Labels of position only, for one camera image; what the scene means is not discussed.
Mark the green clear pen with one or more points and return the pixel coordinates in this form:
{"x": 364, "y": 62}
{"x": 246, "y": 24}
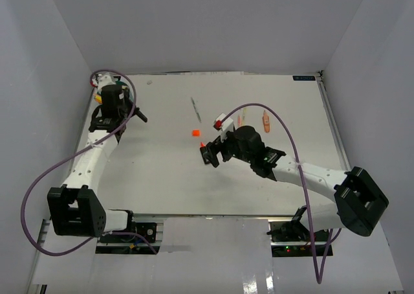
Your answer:
{"x": 196, "y": 110}

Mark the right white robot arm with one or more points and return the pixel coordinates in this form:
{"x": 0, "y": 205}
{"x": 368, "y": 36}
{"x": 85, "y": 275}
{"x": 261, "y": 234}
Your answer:
{"x": 356, "y": 201}

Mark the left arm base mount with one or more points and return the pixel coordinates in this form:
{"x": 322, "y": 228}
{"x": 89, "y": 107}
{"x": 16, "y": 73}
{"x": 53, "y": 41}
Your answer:
{"x": 145, "y": 239}

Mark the black highlighter orange tip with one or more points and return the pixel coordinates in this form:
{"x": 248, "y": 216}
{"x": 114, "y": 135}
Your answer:
{"x": 204, "y": 153}

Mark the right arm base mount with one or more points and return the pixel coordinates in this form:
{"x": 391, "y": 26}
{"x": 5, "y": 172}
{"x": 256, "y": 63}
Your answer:
{"x": 290, "y": 239}

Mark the yellow clear highlighter pen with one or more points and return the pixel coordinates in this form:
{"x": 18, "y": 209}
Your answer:
{"x": 243, "y": 116}

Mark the yellow capped white marker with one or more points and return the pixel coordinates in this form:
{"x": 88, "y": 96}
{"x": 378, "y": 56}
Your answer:
{"x": 98, "y": 99}

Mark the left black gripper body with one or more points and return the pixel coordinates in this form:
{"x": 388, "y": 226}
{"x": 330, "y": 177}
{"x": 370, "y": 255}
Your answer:
{"x": 127, "y": 109}

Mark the orange highlighter cap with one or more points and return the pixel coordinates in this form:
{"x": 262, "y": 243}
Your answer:
{"x": 196, "y": 133}

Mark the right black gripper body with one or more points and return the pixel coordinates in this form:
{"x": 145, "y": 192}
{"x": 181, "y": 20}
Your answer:
{"x": 229, "y": 147}

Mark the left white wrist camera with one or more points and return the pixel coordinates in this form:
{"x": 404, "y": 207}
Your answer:
{"x": 99, "y": 81}

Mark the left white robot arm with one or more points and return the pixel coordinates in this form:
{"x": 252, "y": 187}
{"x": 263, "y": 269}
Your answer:
{"x": 75, "y": 209}

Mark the teal round organizer container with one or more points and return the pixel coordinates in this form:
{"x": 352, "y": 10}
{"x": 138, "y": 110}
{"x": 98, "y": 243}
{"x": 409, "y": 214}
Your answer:
{"x": 127, "y": 90}

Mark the blue label sticker right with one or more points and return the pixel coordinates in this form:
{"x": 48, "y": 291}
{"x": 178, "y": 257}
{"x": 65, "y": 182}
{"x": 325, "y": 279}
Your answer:
{"x": 303, "y": 78}

